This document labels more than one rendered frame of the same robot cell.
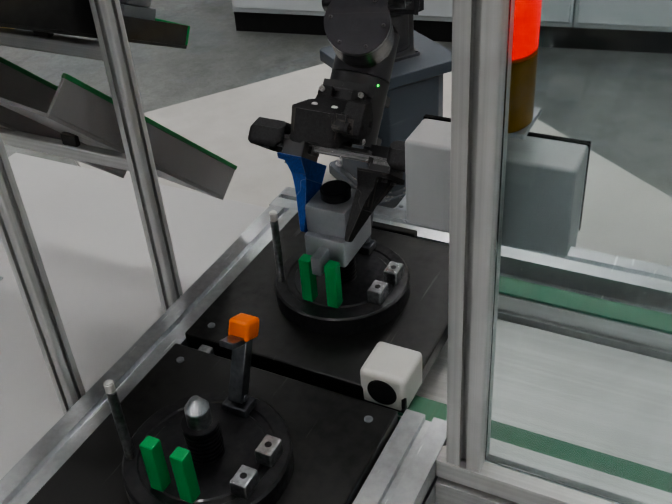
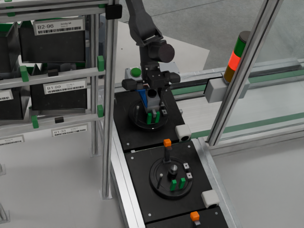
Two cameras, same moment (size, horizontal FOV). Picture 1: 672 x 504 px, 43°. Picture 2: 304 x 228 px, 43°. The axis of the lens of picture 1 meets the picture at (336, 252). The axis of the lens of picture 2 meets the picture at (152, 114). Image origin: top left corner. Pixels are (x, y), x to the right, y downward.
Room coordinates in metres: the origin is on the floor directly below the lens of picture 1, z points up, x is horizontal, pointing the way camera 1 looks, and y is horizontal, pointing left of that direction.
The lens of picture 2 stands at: (0.21, 0.66, 2.06)
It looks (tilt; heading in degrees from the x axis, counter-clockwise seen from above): 52 degrees down; 306
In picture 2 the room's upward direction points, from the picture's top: 11 degrees clockwise
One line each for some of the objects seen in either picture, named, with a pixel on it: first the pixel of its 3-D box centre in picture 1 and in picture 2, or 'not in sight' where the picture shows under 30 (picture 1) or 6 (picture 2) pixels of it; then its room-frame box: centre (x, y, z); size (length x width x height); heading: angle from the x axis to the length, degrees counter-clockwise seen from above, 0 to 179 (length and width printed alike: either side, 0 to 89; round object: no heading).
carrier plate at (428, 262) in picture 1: (343, 298); (147, 117); (0.71, 0.00, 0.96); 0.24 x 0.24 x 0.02; 61
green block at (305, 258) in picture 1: (308, 277); (149, 118); (0.67, 0.03, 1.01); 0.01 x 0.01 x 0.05; 61
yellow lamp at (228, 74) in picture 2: not in sight; (234, 71); (0.51, -0.11, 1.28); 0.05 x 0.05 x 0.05
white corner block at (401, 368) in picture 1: (391, 376); (182, 133); (0.57, -0.04, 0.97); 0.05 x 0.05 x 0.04; 61
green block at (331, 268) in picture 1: (333, 284); (157, 117); (0.66, 0.00, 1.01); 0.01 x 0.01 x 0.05; 61
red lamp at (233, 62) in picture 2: not in sight; (239, 59); (0.51, -0.11, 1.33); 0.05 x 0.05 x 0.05
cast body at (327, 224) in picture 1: (333, 222); (152, 101); (0.70, 0.00, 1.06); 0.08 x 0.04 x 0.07; 151
